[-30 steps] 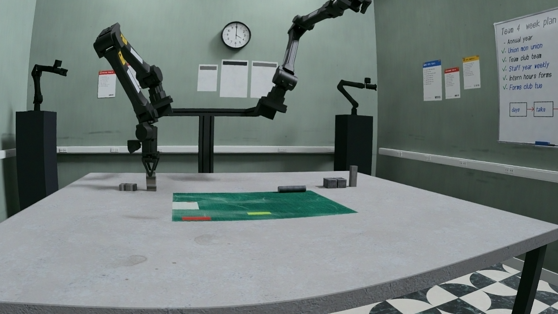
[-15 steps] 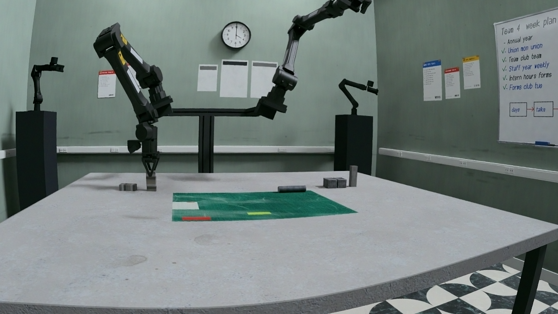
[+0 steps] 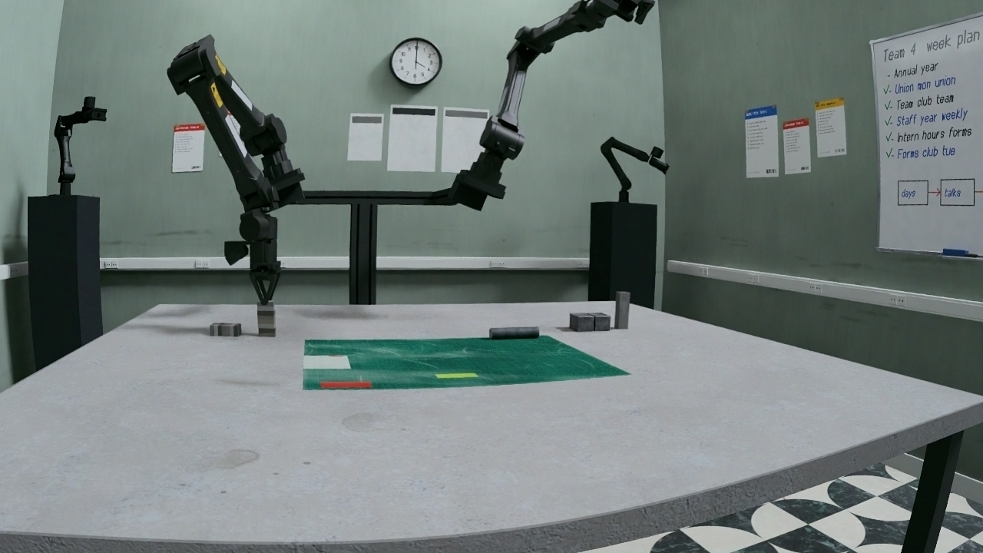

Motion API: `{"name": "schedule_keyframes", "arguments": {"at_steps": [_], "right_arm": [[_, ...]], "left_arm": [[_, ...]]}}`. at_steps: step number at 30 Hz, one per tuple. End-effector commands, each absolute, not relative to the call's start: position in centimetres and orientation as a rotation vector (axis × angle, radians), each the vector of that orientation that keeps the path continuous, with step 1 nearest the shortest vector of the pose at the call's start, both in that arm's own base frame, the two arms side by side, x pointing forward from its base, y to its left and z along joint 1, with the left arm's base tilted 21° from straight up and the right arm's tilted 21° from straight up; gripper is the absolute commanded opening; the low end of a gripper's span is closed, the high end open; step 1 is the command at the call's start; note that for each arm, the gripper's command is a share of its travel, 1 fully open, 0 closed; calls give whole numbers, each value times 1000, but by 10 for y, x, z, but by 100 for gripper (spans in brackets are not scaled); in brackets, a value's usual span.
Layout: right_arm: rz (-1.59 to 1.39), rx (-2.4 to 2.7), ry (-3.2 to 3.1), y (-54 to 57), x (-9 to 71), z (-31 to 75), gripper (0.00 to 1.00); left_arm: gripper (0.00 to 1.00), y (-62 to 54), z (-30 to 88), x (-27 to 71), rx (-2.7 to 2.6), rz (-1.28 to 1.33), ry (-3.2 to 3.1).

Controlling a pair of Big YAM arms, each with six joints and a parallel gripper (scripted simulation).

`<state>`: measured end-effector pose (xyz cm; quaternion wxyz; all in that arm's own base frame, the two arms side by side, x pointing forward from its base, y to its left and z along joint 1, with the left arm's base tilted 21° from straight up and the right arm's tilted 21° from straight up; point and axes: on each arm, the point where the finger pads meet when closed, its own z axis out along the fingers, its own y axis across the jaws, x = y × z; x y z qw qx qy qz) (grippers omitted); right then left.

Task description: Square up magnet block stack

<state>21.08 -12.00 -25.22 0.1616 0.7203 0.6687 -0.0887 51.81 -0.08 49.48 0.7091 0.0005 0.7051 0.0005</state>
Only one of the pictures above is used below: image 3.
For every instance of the green flat sheet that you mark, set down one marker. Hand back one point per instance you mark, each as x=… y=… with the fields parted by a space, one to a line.
x=361 y=364

